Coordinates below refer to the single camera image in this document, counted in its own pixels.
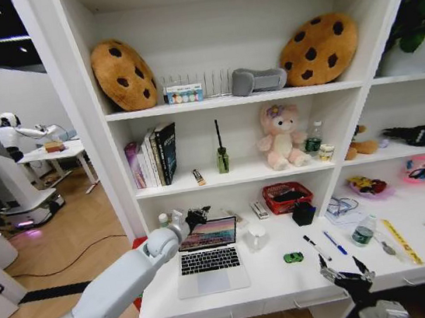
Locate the black book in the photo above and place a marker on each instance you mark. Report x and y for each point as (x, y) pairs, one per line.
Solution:
(168, 153)

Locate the brown box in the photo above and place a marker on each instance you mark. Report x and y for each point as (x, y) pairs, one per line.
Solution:
(55, 147)

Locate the green toy car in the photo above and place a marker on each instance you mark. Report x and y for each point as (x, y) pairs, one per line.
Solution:
(293, 257)

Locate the white office table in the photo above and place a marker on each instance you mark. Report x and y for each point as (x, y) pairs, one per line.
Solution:
(61, 153)

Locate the green reed diffuser bottle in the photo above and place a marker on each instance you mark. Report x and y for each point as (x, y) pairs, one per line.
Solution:
(223, 161)

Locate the small white bottle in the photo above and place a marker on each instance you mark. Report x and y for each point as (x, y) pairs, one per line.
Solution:
(163, 220)

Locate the green label water bottle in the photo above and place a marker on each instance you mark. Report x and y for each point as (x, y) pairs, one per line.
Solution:
(313, 139)
(363, 232)

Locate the yellow ruler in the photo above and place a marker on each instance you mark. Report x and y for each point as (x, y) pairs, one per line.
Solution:
(401, 240)

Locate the white book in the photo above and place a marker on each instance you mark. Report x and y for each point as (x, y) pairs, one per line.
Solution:
(144, 168)
(150, 163)

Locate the brown plush toy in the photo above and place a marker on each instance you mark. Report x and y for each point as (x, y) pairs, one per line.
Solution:
(363, 146)

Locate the white humanoid robot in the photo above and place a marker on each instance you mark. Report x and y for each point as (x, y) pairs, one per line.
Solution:
(11, 134)

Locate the red mesh basket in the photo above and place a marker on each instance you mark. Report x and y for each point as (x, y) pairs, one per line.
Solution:
(271, 206)

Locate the yellow black toy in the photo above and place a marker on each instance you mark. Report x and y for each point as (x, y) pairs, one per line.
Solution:
(360, 182)

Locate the small white carton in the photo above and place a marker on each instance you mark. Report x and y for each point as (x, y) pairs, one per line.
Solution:
(260, 210)

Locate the clear plastic packet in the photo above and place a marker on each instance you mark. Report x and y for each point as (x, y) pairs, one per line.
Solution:
(240, 218)

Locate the grey neck pillow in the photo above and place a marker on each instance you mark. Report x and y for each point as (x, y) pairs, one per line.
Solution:
(259, 80)

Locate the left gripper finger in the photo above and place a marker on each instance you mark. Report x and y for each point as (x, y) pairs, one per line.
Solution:
(205, 218)
(204, 208)

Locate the black marker pen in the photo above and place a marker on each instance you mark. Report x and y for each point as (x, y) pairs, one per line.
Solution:
(316, 248)

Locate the purple plate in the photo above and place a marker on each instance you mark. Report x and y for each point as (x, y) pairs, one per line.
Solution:
(374, 193)

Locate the tan spine book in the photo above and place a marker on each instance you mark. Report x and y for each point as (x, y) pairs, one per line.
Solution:
(156, 162)

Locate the dark red toy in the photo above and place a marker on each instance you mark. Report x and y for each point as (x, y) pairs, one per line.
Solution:
(379, 185)

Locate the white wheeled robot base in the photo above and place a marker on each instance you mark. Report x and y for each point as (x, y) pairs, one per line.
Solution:
(8, 182)

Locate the white shelf desk unit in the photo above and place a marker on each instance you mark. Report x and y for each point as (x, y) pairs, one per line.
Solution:
(228, 100)

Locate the black item in basket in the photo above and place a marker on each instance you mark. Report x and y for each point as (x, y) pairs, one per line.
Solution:
(288, 196)

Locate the blue pen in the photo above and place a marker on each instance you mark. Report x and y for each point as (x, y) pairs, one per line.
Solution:
(335, 242)

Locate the small brown snack bar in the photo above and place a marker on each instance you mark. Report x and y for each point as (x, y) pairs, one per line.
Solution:
(199, 177)

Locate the clear safety glasses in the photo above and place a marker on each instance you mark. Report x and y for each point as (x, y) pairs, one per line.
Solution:
(343, 208)

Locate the pink plush bunny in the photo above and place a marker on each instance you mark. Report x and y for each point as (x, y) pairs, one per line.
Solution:
(282, 138)

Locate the black plush toy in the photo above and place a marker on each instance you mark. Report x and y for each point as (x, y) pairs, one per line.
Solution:
(421, 134)

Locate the black pen holder box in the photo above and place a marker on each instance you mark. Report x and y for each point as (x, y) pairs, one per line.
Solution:
(303, 213)

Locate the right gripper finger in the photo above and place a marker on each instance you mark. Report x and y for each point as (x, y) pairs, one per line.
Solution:
(326, 267)
(363, 266)

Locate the small white jar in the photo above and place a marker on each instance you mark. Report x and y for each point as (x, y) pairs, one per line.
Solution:
(326, 153)

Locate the brown cookie plush pillow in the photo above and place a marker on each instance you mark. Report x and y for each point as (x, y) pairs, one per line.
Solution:
(319, 50)
(121, 77)

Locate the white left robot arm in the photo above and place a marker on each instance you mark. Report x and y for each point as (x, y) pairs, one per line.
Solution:
(112, 290)

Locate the white mug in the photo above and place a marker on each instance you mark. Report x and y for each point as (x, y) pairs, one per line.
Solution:
(256, 237)

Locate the colourful card box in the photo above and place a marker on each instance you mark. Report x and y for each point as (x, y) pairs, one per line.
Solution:
(183, 93)

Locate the white plant pot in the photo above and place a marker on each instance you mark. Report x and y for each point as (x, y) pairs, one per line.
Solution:
(407, 59)

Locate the silver laptop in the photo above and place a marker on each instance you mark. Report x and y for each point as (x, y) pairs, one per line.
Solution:
(210, 261)

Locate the purple book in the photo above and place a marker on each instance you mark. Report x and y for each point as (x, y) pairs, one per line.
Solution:
(134, 167)

